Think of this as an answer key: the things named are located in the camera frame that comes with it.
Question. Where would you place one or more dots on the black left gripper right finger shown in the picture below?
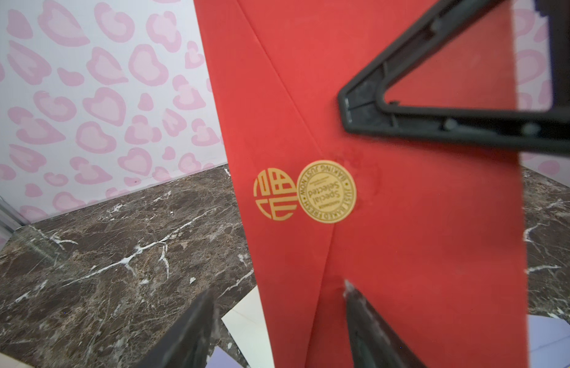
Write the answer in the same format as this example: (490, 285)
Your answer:
(373, 342)

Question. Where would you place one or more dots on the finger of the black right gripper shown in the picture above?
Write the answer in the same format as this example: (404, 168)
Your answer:
(364, 110)

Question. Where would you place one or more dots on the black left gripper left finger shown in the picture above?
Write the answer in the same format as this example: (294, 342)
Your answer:
(187, 342)

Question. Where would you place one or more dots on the red envelope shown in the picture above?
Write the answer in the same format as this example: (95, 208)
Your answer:
(435, 239)

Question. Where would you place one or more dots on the lilac envelope with butterfly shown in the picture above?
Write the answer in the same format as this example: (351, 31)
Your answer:
(549, 342)

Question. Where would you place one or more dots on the cream white envelope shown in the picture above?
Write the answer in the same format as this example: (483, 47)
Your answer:
(246, 324)

